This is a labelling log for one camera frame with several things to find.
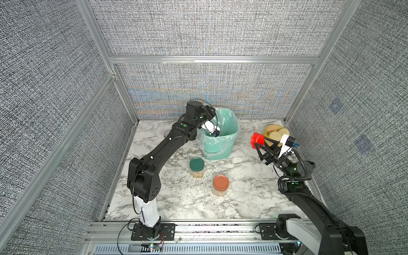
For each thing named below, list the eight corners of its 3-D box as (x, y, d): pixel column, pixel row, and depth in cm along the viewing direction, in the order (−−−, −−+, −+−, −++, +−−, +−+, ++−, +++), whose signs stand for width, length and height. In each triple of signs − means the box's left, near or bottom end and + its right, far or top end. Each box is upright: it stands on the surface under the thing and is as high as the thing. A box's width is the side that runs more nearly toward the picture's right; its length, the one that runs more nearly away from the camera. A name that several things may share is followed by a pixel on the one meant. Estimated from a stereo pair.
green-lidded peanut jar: (190, 178, 93) (189, 169, 84) (191, 166, 98) (189, 156, 89) (204, 178, 93) (204, 169, 84) (204, 166, 98) (204, 156, 89)
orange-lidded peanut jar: (213, 197, 86) (214, 189, 77) (212, 183, 91) (213, 174, 82) (227, 197, 86) (230, 189, 77) (226, 183, 91) (228, 174, 82)
